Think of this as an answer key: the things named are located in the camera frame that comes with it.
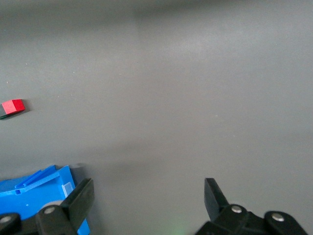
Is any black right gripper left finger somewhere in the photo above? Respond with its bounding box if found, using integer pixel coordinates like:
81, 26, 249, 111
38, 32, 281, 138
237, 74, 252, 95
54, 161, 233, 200
0, 178, 95, 235

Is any blue plastic storage bin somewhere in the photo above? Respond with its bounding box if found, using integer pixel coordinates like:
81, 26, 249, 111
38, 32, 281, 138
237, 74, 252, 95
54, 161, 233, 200
0, 165, 91, 235

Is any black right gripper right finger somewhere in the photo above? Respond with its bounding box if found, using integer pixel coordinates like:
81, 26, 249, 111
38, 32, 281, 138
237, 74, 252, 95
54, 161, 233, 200
195, 178, 309, 235

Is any small red cube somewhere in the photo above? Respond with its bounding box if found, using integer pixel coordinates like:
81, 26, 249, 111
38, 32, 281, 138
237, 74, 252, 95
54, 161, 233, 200
1, 99, 26, 116

